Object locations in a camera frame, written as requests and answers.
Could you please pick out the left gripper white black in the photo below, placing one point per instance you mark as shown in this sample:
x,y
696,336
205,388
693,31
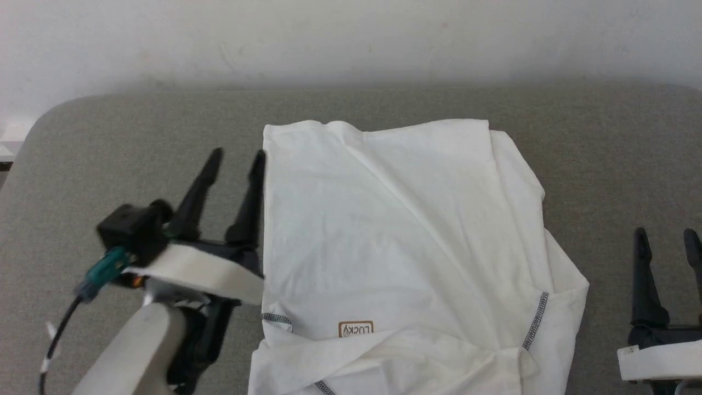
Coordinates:
x,y
208,274

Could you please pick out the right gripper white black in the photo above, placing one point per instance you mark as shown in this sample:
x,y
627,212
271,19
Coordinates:
x,y
663,356

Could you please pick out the white t-shirt with grey stitching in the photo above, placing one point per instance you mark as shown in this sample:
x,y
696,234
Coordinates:
x,y
406,241

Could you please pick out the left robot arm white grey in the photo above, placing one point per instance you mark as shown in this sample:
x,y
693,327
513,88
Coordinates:
x,y
137,356

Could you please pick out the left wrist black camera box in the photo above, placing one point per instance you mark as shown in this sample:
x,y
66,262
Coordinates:
x,y
134,230

